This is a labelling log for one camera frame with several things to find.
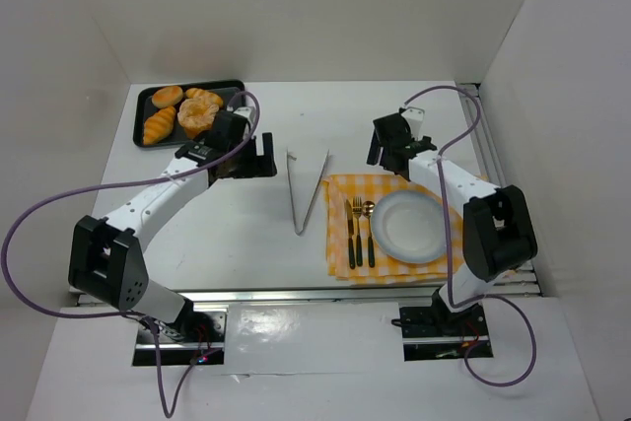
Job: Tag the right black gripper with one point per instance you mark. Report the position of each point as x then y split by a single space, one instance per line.
383 146

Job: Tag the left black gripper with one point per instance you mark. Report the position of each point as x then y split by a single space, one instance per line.
253 165

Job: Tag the metal tongs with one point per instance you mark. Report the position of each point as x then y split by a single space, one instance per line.
306 167

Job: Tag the large sugared bread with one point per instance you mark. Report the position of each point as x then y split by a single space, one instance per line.
196 116

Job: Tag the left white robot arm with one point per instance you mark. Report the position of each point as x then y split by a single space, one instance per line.
107 254

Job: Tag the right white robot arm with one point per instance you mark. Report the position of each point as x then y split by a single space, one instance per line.
497 232

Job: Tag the striped bread roll upper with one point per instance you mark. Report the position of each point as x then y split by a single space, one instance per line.
207 96

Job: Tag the striped bread roll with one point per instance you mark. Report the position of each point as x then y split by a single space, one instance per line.
207 96
159 126

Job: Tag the striped bread roll lower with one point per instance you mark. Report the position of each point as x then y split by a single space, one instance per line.
159 126

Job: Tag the round bread bun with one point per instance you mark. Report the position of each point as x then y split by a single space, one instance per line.
167 96

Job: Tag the white blue-rimmed plate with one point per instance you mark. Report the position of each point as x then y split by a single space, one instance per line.
408 226

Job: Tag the black baking tray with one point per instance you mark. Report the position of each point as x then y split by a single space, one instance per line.
226 89

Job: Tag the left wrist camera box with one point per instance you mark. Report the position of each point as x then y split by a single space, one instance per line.
246 111

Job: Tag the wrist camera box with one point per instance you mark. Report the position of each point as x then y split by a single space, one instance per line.
414 116
246 111

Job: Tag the gold spoon black handle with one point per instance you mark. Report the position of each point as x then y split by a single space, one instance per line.
368 209

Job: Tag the gold fork black handle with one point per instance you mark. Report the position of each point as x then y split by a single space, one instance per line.
357 212

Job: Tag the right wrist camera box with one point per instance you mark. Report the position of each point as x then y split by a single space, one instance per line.
414 116

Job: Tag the gold knife black handle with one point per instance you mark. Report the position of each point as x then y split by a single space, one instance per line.
350 234

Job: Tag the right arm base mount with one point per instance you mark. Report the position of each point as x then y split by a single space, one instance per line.
425 337

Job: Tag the aluminium rail front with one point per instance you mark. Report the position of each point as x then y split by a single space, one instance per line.
522 284

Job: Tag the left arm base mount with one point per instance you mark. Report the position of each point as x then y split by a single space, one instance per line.
207 347

